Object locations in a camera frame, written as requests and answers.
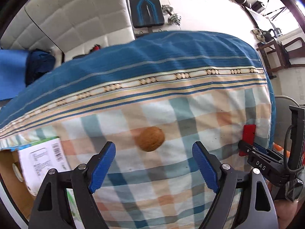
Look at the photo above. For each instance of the person's right hand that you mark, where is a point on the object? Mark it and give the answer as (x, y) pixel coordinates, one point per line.
(289, 212)

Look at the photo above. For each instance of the cardboard box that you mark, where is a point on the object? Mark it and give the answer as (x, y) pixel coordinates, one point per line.
(43, 162)

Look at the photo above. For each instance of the black blue weight bench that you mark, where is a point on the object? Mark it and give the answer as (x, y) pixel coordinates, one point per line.
(145, 7)

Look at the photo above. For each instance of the brown walnut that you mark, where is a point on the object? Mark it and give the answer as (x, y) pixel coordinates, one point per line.
(151, 139)

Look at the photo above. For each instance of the red rectangular box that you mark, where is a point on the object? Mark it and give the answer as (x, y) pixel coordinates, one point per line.
(249, 133)

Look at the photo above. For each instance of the dark wooden chair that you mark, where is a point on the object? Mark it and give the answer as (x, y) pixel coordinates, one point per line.
(281, 52)

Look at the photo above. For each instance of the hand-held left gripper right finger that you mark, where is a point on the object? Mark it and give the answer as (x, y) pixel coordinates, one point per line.
(205, 167)

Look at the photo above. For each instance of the orange patterned cushion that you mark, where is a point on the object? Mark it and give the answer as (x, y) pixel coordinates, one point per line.
(280, 150)

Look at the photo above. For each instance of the plaid blue bordered blanket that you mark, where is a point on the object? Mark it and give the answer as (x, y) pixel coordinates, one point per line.
(166, 81)

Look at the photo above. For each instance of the small red black item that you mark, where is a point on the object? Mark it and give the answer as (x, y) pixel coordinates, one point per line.
(96, 48)

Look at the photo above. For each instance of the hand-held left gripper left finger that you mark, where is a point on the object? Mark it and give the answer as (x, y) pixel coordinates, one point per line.
(102, 167)

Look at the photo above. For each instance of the wide grey quilted cushion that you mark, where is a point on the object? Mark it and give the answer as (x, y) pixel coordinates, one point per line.
(81, 19)

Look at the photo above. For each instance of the narrow grey quilted cushion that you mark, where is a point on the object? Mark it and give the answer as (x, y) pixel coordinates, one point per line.
(16, 31)

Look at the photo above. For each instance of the blue cloth on sofa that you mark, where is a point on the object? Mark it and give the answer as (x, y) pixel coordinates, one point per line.
(12, 74)

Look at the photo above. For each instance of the chrome dumbbell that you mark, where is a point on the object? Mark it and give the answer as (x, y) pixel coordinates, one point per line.
(171, 14)

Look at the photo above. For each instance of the white round tin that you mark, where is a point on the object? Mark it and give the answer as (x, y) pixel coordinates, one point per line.
(17, 173)

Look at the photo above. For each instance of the pair of white shoes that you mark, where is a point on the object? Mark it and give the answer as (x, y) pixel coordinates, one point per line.
(259, 34)

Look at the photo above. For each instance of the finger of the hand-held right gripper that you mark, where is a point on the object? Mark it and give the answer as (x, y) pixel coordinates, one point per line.
(244, 146)
(264, 149)

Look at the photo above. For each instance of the dark blue cloth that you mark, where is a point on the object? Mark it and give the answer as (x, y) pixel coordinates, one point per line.
(39, 64)

